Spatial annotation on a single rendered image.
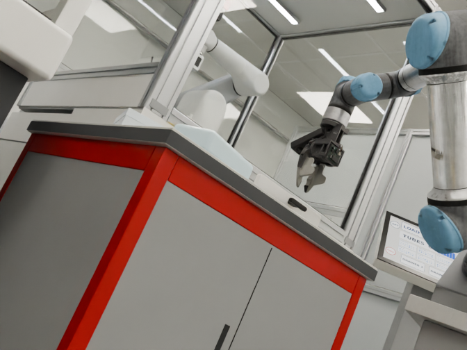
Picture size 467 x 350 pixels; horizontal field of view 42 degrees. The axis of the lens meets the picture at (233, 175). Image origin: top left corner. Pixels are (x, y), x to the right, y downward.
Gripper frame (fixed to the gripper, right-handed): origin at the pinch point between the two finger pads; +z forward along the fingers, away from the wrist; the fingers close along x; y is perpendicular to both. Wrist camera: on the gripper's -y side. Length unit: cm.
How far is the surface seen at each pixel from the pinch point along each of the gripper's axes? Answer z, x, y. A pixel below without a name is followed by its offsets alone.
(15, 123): 12, -47, -102
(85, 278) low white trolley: 46, -71, 37
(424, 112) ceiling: -179, 274, -178
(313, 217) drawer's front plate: 5.4, 10.9, -1.0
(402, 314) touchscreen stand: 15, 83, -8
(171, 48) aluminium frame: -16, -47, -19
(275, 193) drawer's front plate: 6.1, -7.1, -1.0
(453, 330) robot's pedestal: 24, 14, 50
